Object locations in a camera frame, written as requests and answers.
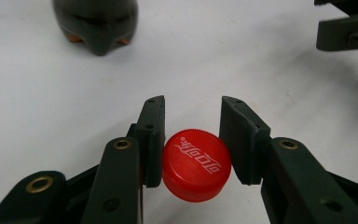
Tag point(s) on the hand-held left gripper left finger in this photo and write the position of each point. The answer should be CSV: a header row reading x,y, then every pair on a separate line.
x,y
150,140

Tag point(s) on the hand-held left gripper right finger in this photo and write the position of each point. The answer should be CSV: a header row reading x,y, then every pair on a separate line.
x,y
244,143

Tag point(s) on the red bottle cap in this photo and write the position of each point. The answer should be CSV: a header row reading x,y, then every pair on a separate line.
x,y
195,166

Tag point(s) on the dark cola bottle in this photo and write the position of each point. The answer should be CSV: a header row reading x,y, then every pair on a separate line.
x,y
96,21

